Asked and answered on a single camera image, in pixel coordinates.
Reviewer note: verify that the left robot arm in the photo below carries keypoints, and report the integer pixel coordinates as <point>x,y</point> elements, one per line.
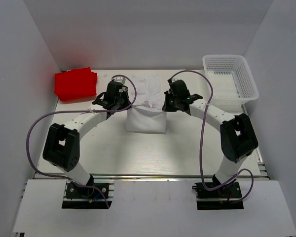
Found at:
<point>62,146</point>

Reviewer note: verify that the white t-shirt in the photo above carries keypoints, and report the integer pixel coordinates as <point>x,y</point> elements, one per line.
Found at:
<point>146,114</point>

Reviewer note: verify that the folded red t-shirt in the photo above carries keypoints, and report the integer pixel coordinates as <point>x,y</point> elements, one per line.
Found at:
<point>75,84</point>

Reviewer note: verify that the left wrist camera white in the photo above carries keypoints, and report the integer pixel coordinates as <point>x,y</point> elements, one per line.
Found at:
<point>119,79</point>

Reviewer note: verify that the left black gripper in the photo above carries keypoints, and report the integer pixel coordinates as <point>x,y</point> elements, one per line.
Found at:
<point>125,94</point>

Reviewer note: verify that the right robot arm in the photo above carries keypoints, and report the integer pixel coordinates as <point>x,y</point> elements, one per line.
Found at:
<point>237,136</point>

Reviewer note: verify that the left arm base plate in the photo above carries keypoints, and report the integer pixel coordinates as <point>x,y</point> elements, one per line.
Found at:
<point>88,198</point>

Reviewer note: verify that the aluminium table rail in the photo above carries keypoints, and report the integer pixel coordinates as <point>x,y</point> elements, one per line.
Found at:
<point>263,176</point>

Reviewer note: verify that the white plastic basket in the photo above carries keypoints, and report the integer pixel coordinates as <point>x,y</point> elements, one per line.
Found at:
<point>231,79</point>

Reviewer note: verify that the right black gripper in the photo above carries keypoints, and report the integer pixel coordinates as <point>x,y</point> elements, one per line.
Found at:
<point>167,107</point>

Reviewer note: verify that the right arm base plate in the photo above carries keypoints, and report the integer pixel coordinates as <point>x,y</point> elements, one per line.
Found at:
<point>221,199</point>

